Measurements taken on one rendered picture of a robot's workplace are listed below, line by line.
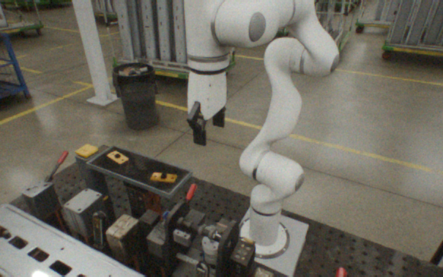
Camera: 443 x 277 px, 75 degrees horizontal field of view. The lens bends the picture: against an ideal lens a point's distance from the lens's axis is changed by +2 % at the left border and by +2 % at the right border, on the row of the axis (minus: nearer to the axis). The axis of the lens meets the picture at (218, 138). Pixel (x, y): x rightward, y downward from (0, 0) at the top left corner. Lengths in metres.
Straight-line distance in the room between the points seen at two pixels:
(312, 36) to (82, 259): 0.95
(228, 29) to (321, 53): 0.43
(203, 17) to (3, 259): 0.95
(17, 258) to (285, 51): 1.05
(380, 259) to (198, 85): 1.17
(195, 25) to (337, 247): 1.18
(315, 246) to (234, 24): 1.13
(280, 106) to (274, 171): 0.21
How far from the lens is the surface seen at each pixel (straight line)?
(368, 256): 1.49
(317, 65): 0.89
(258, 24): 0.52
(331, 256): 1.43
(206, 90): 0.58
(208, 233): 0.79
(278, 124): 0.94
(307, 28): 0.87
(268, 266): 1.22
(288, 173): 0.96
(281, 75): 0.95
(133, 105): 3.52
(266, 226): 1.16
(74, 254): 1.08
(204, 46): 0.55
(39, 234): 1.19
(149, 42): 5.32
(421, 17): 7.24
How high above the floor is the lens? 1.79
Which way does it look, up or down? 32 degrees down
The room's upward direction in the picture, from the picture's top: straight up
